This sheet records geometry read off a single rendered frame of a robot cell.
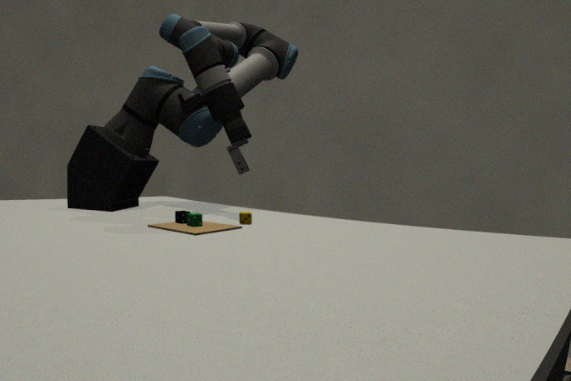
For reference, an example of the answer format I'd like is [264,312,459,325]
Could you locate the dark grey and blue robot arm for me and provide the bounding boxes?
[102,14,298,158]

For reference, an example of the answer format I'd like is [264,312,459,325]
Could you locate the tan square mat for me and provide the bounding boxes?
[148,221,242,236]

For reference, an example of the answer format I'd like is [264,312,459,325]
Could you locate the black die with white pips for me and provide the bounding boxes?
[175,211,190,224]

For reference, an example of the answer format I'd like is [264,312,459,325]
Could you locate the green die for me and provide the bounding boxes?
[187,213,203,227]

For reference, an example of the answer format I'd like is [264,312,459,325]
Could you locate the yellow die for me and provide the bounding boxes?
[239,212,251,224]

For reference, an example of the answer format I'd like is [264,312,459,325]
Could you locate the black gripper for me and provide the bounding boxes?
[178,65,251,175]

